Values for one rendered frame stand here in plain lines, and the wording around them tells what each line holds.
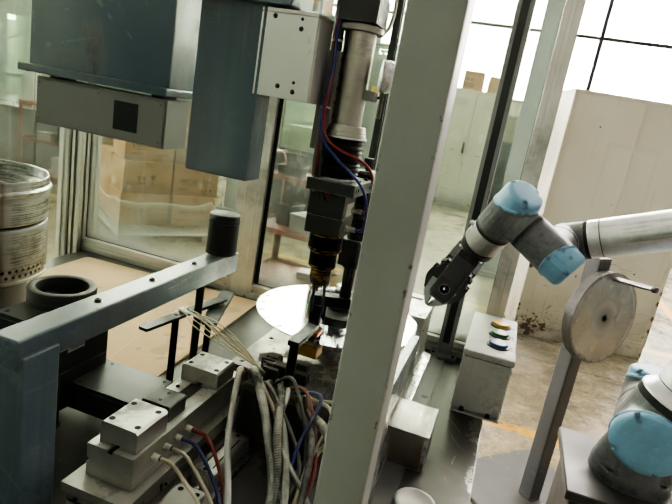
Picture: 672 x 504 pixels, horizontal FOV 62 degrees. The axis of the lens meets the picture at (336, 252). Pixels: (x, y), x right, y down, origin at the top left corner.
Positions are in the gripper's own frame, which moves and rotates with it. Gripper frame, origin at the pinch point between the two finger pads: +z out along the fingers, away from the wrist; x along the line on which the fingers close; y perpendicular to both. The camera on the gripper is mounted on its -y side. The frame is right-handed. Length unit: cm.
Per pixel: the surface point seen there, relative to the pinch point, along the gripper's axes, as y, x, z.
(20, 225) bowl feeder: -45, 72, 10
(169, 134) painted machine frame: -29, 54, -20
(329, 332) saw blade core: -27.2, 11.3, -5.0
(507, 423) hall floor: 100, -72, 130
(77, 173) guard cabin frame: 0, 109, 55
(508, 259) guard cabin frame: 31.2, -9.5, 0.5
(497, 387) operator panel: -3.4, -22.7, 3.1
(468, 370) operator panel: -4.1, -15.8, 4.2
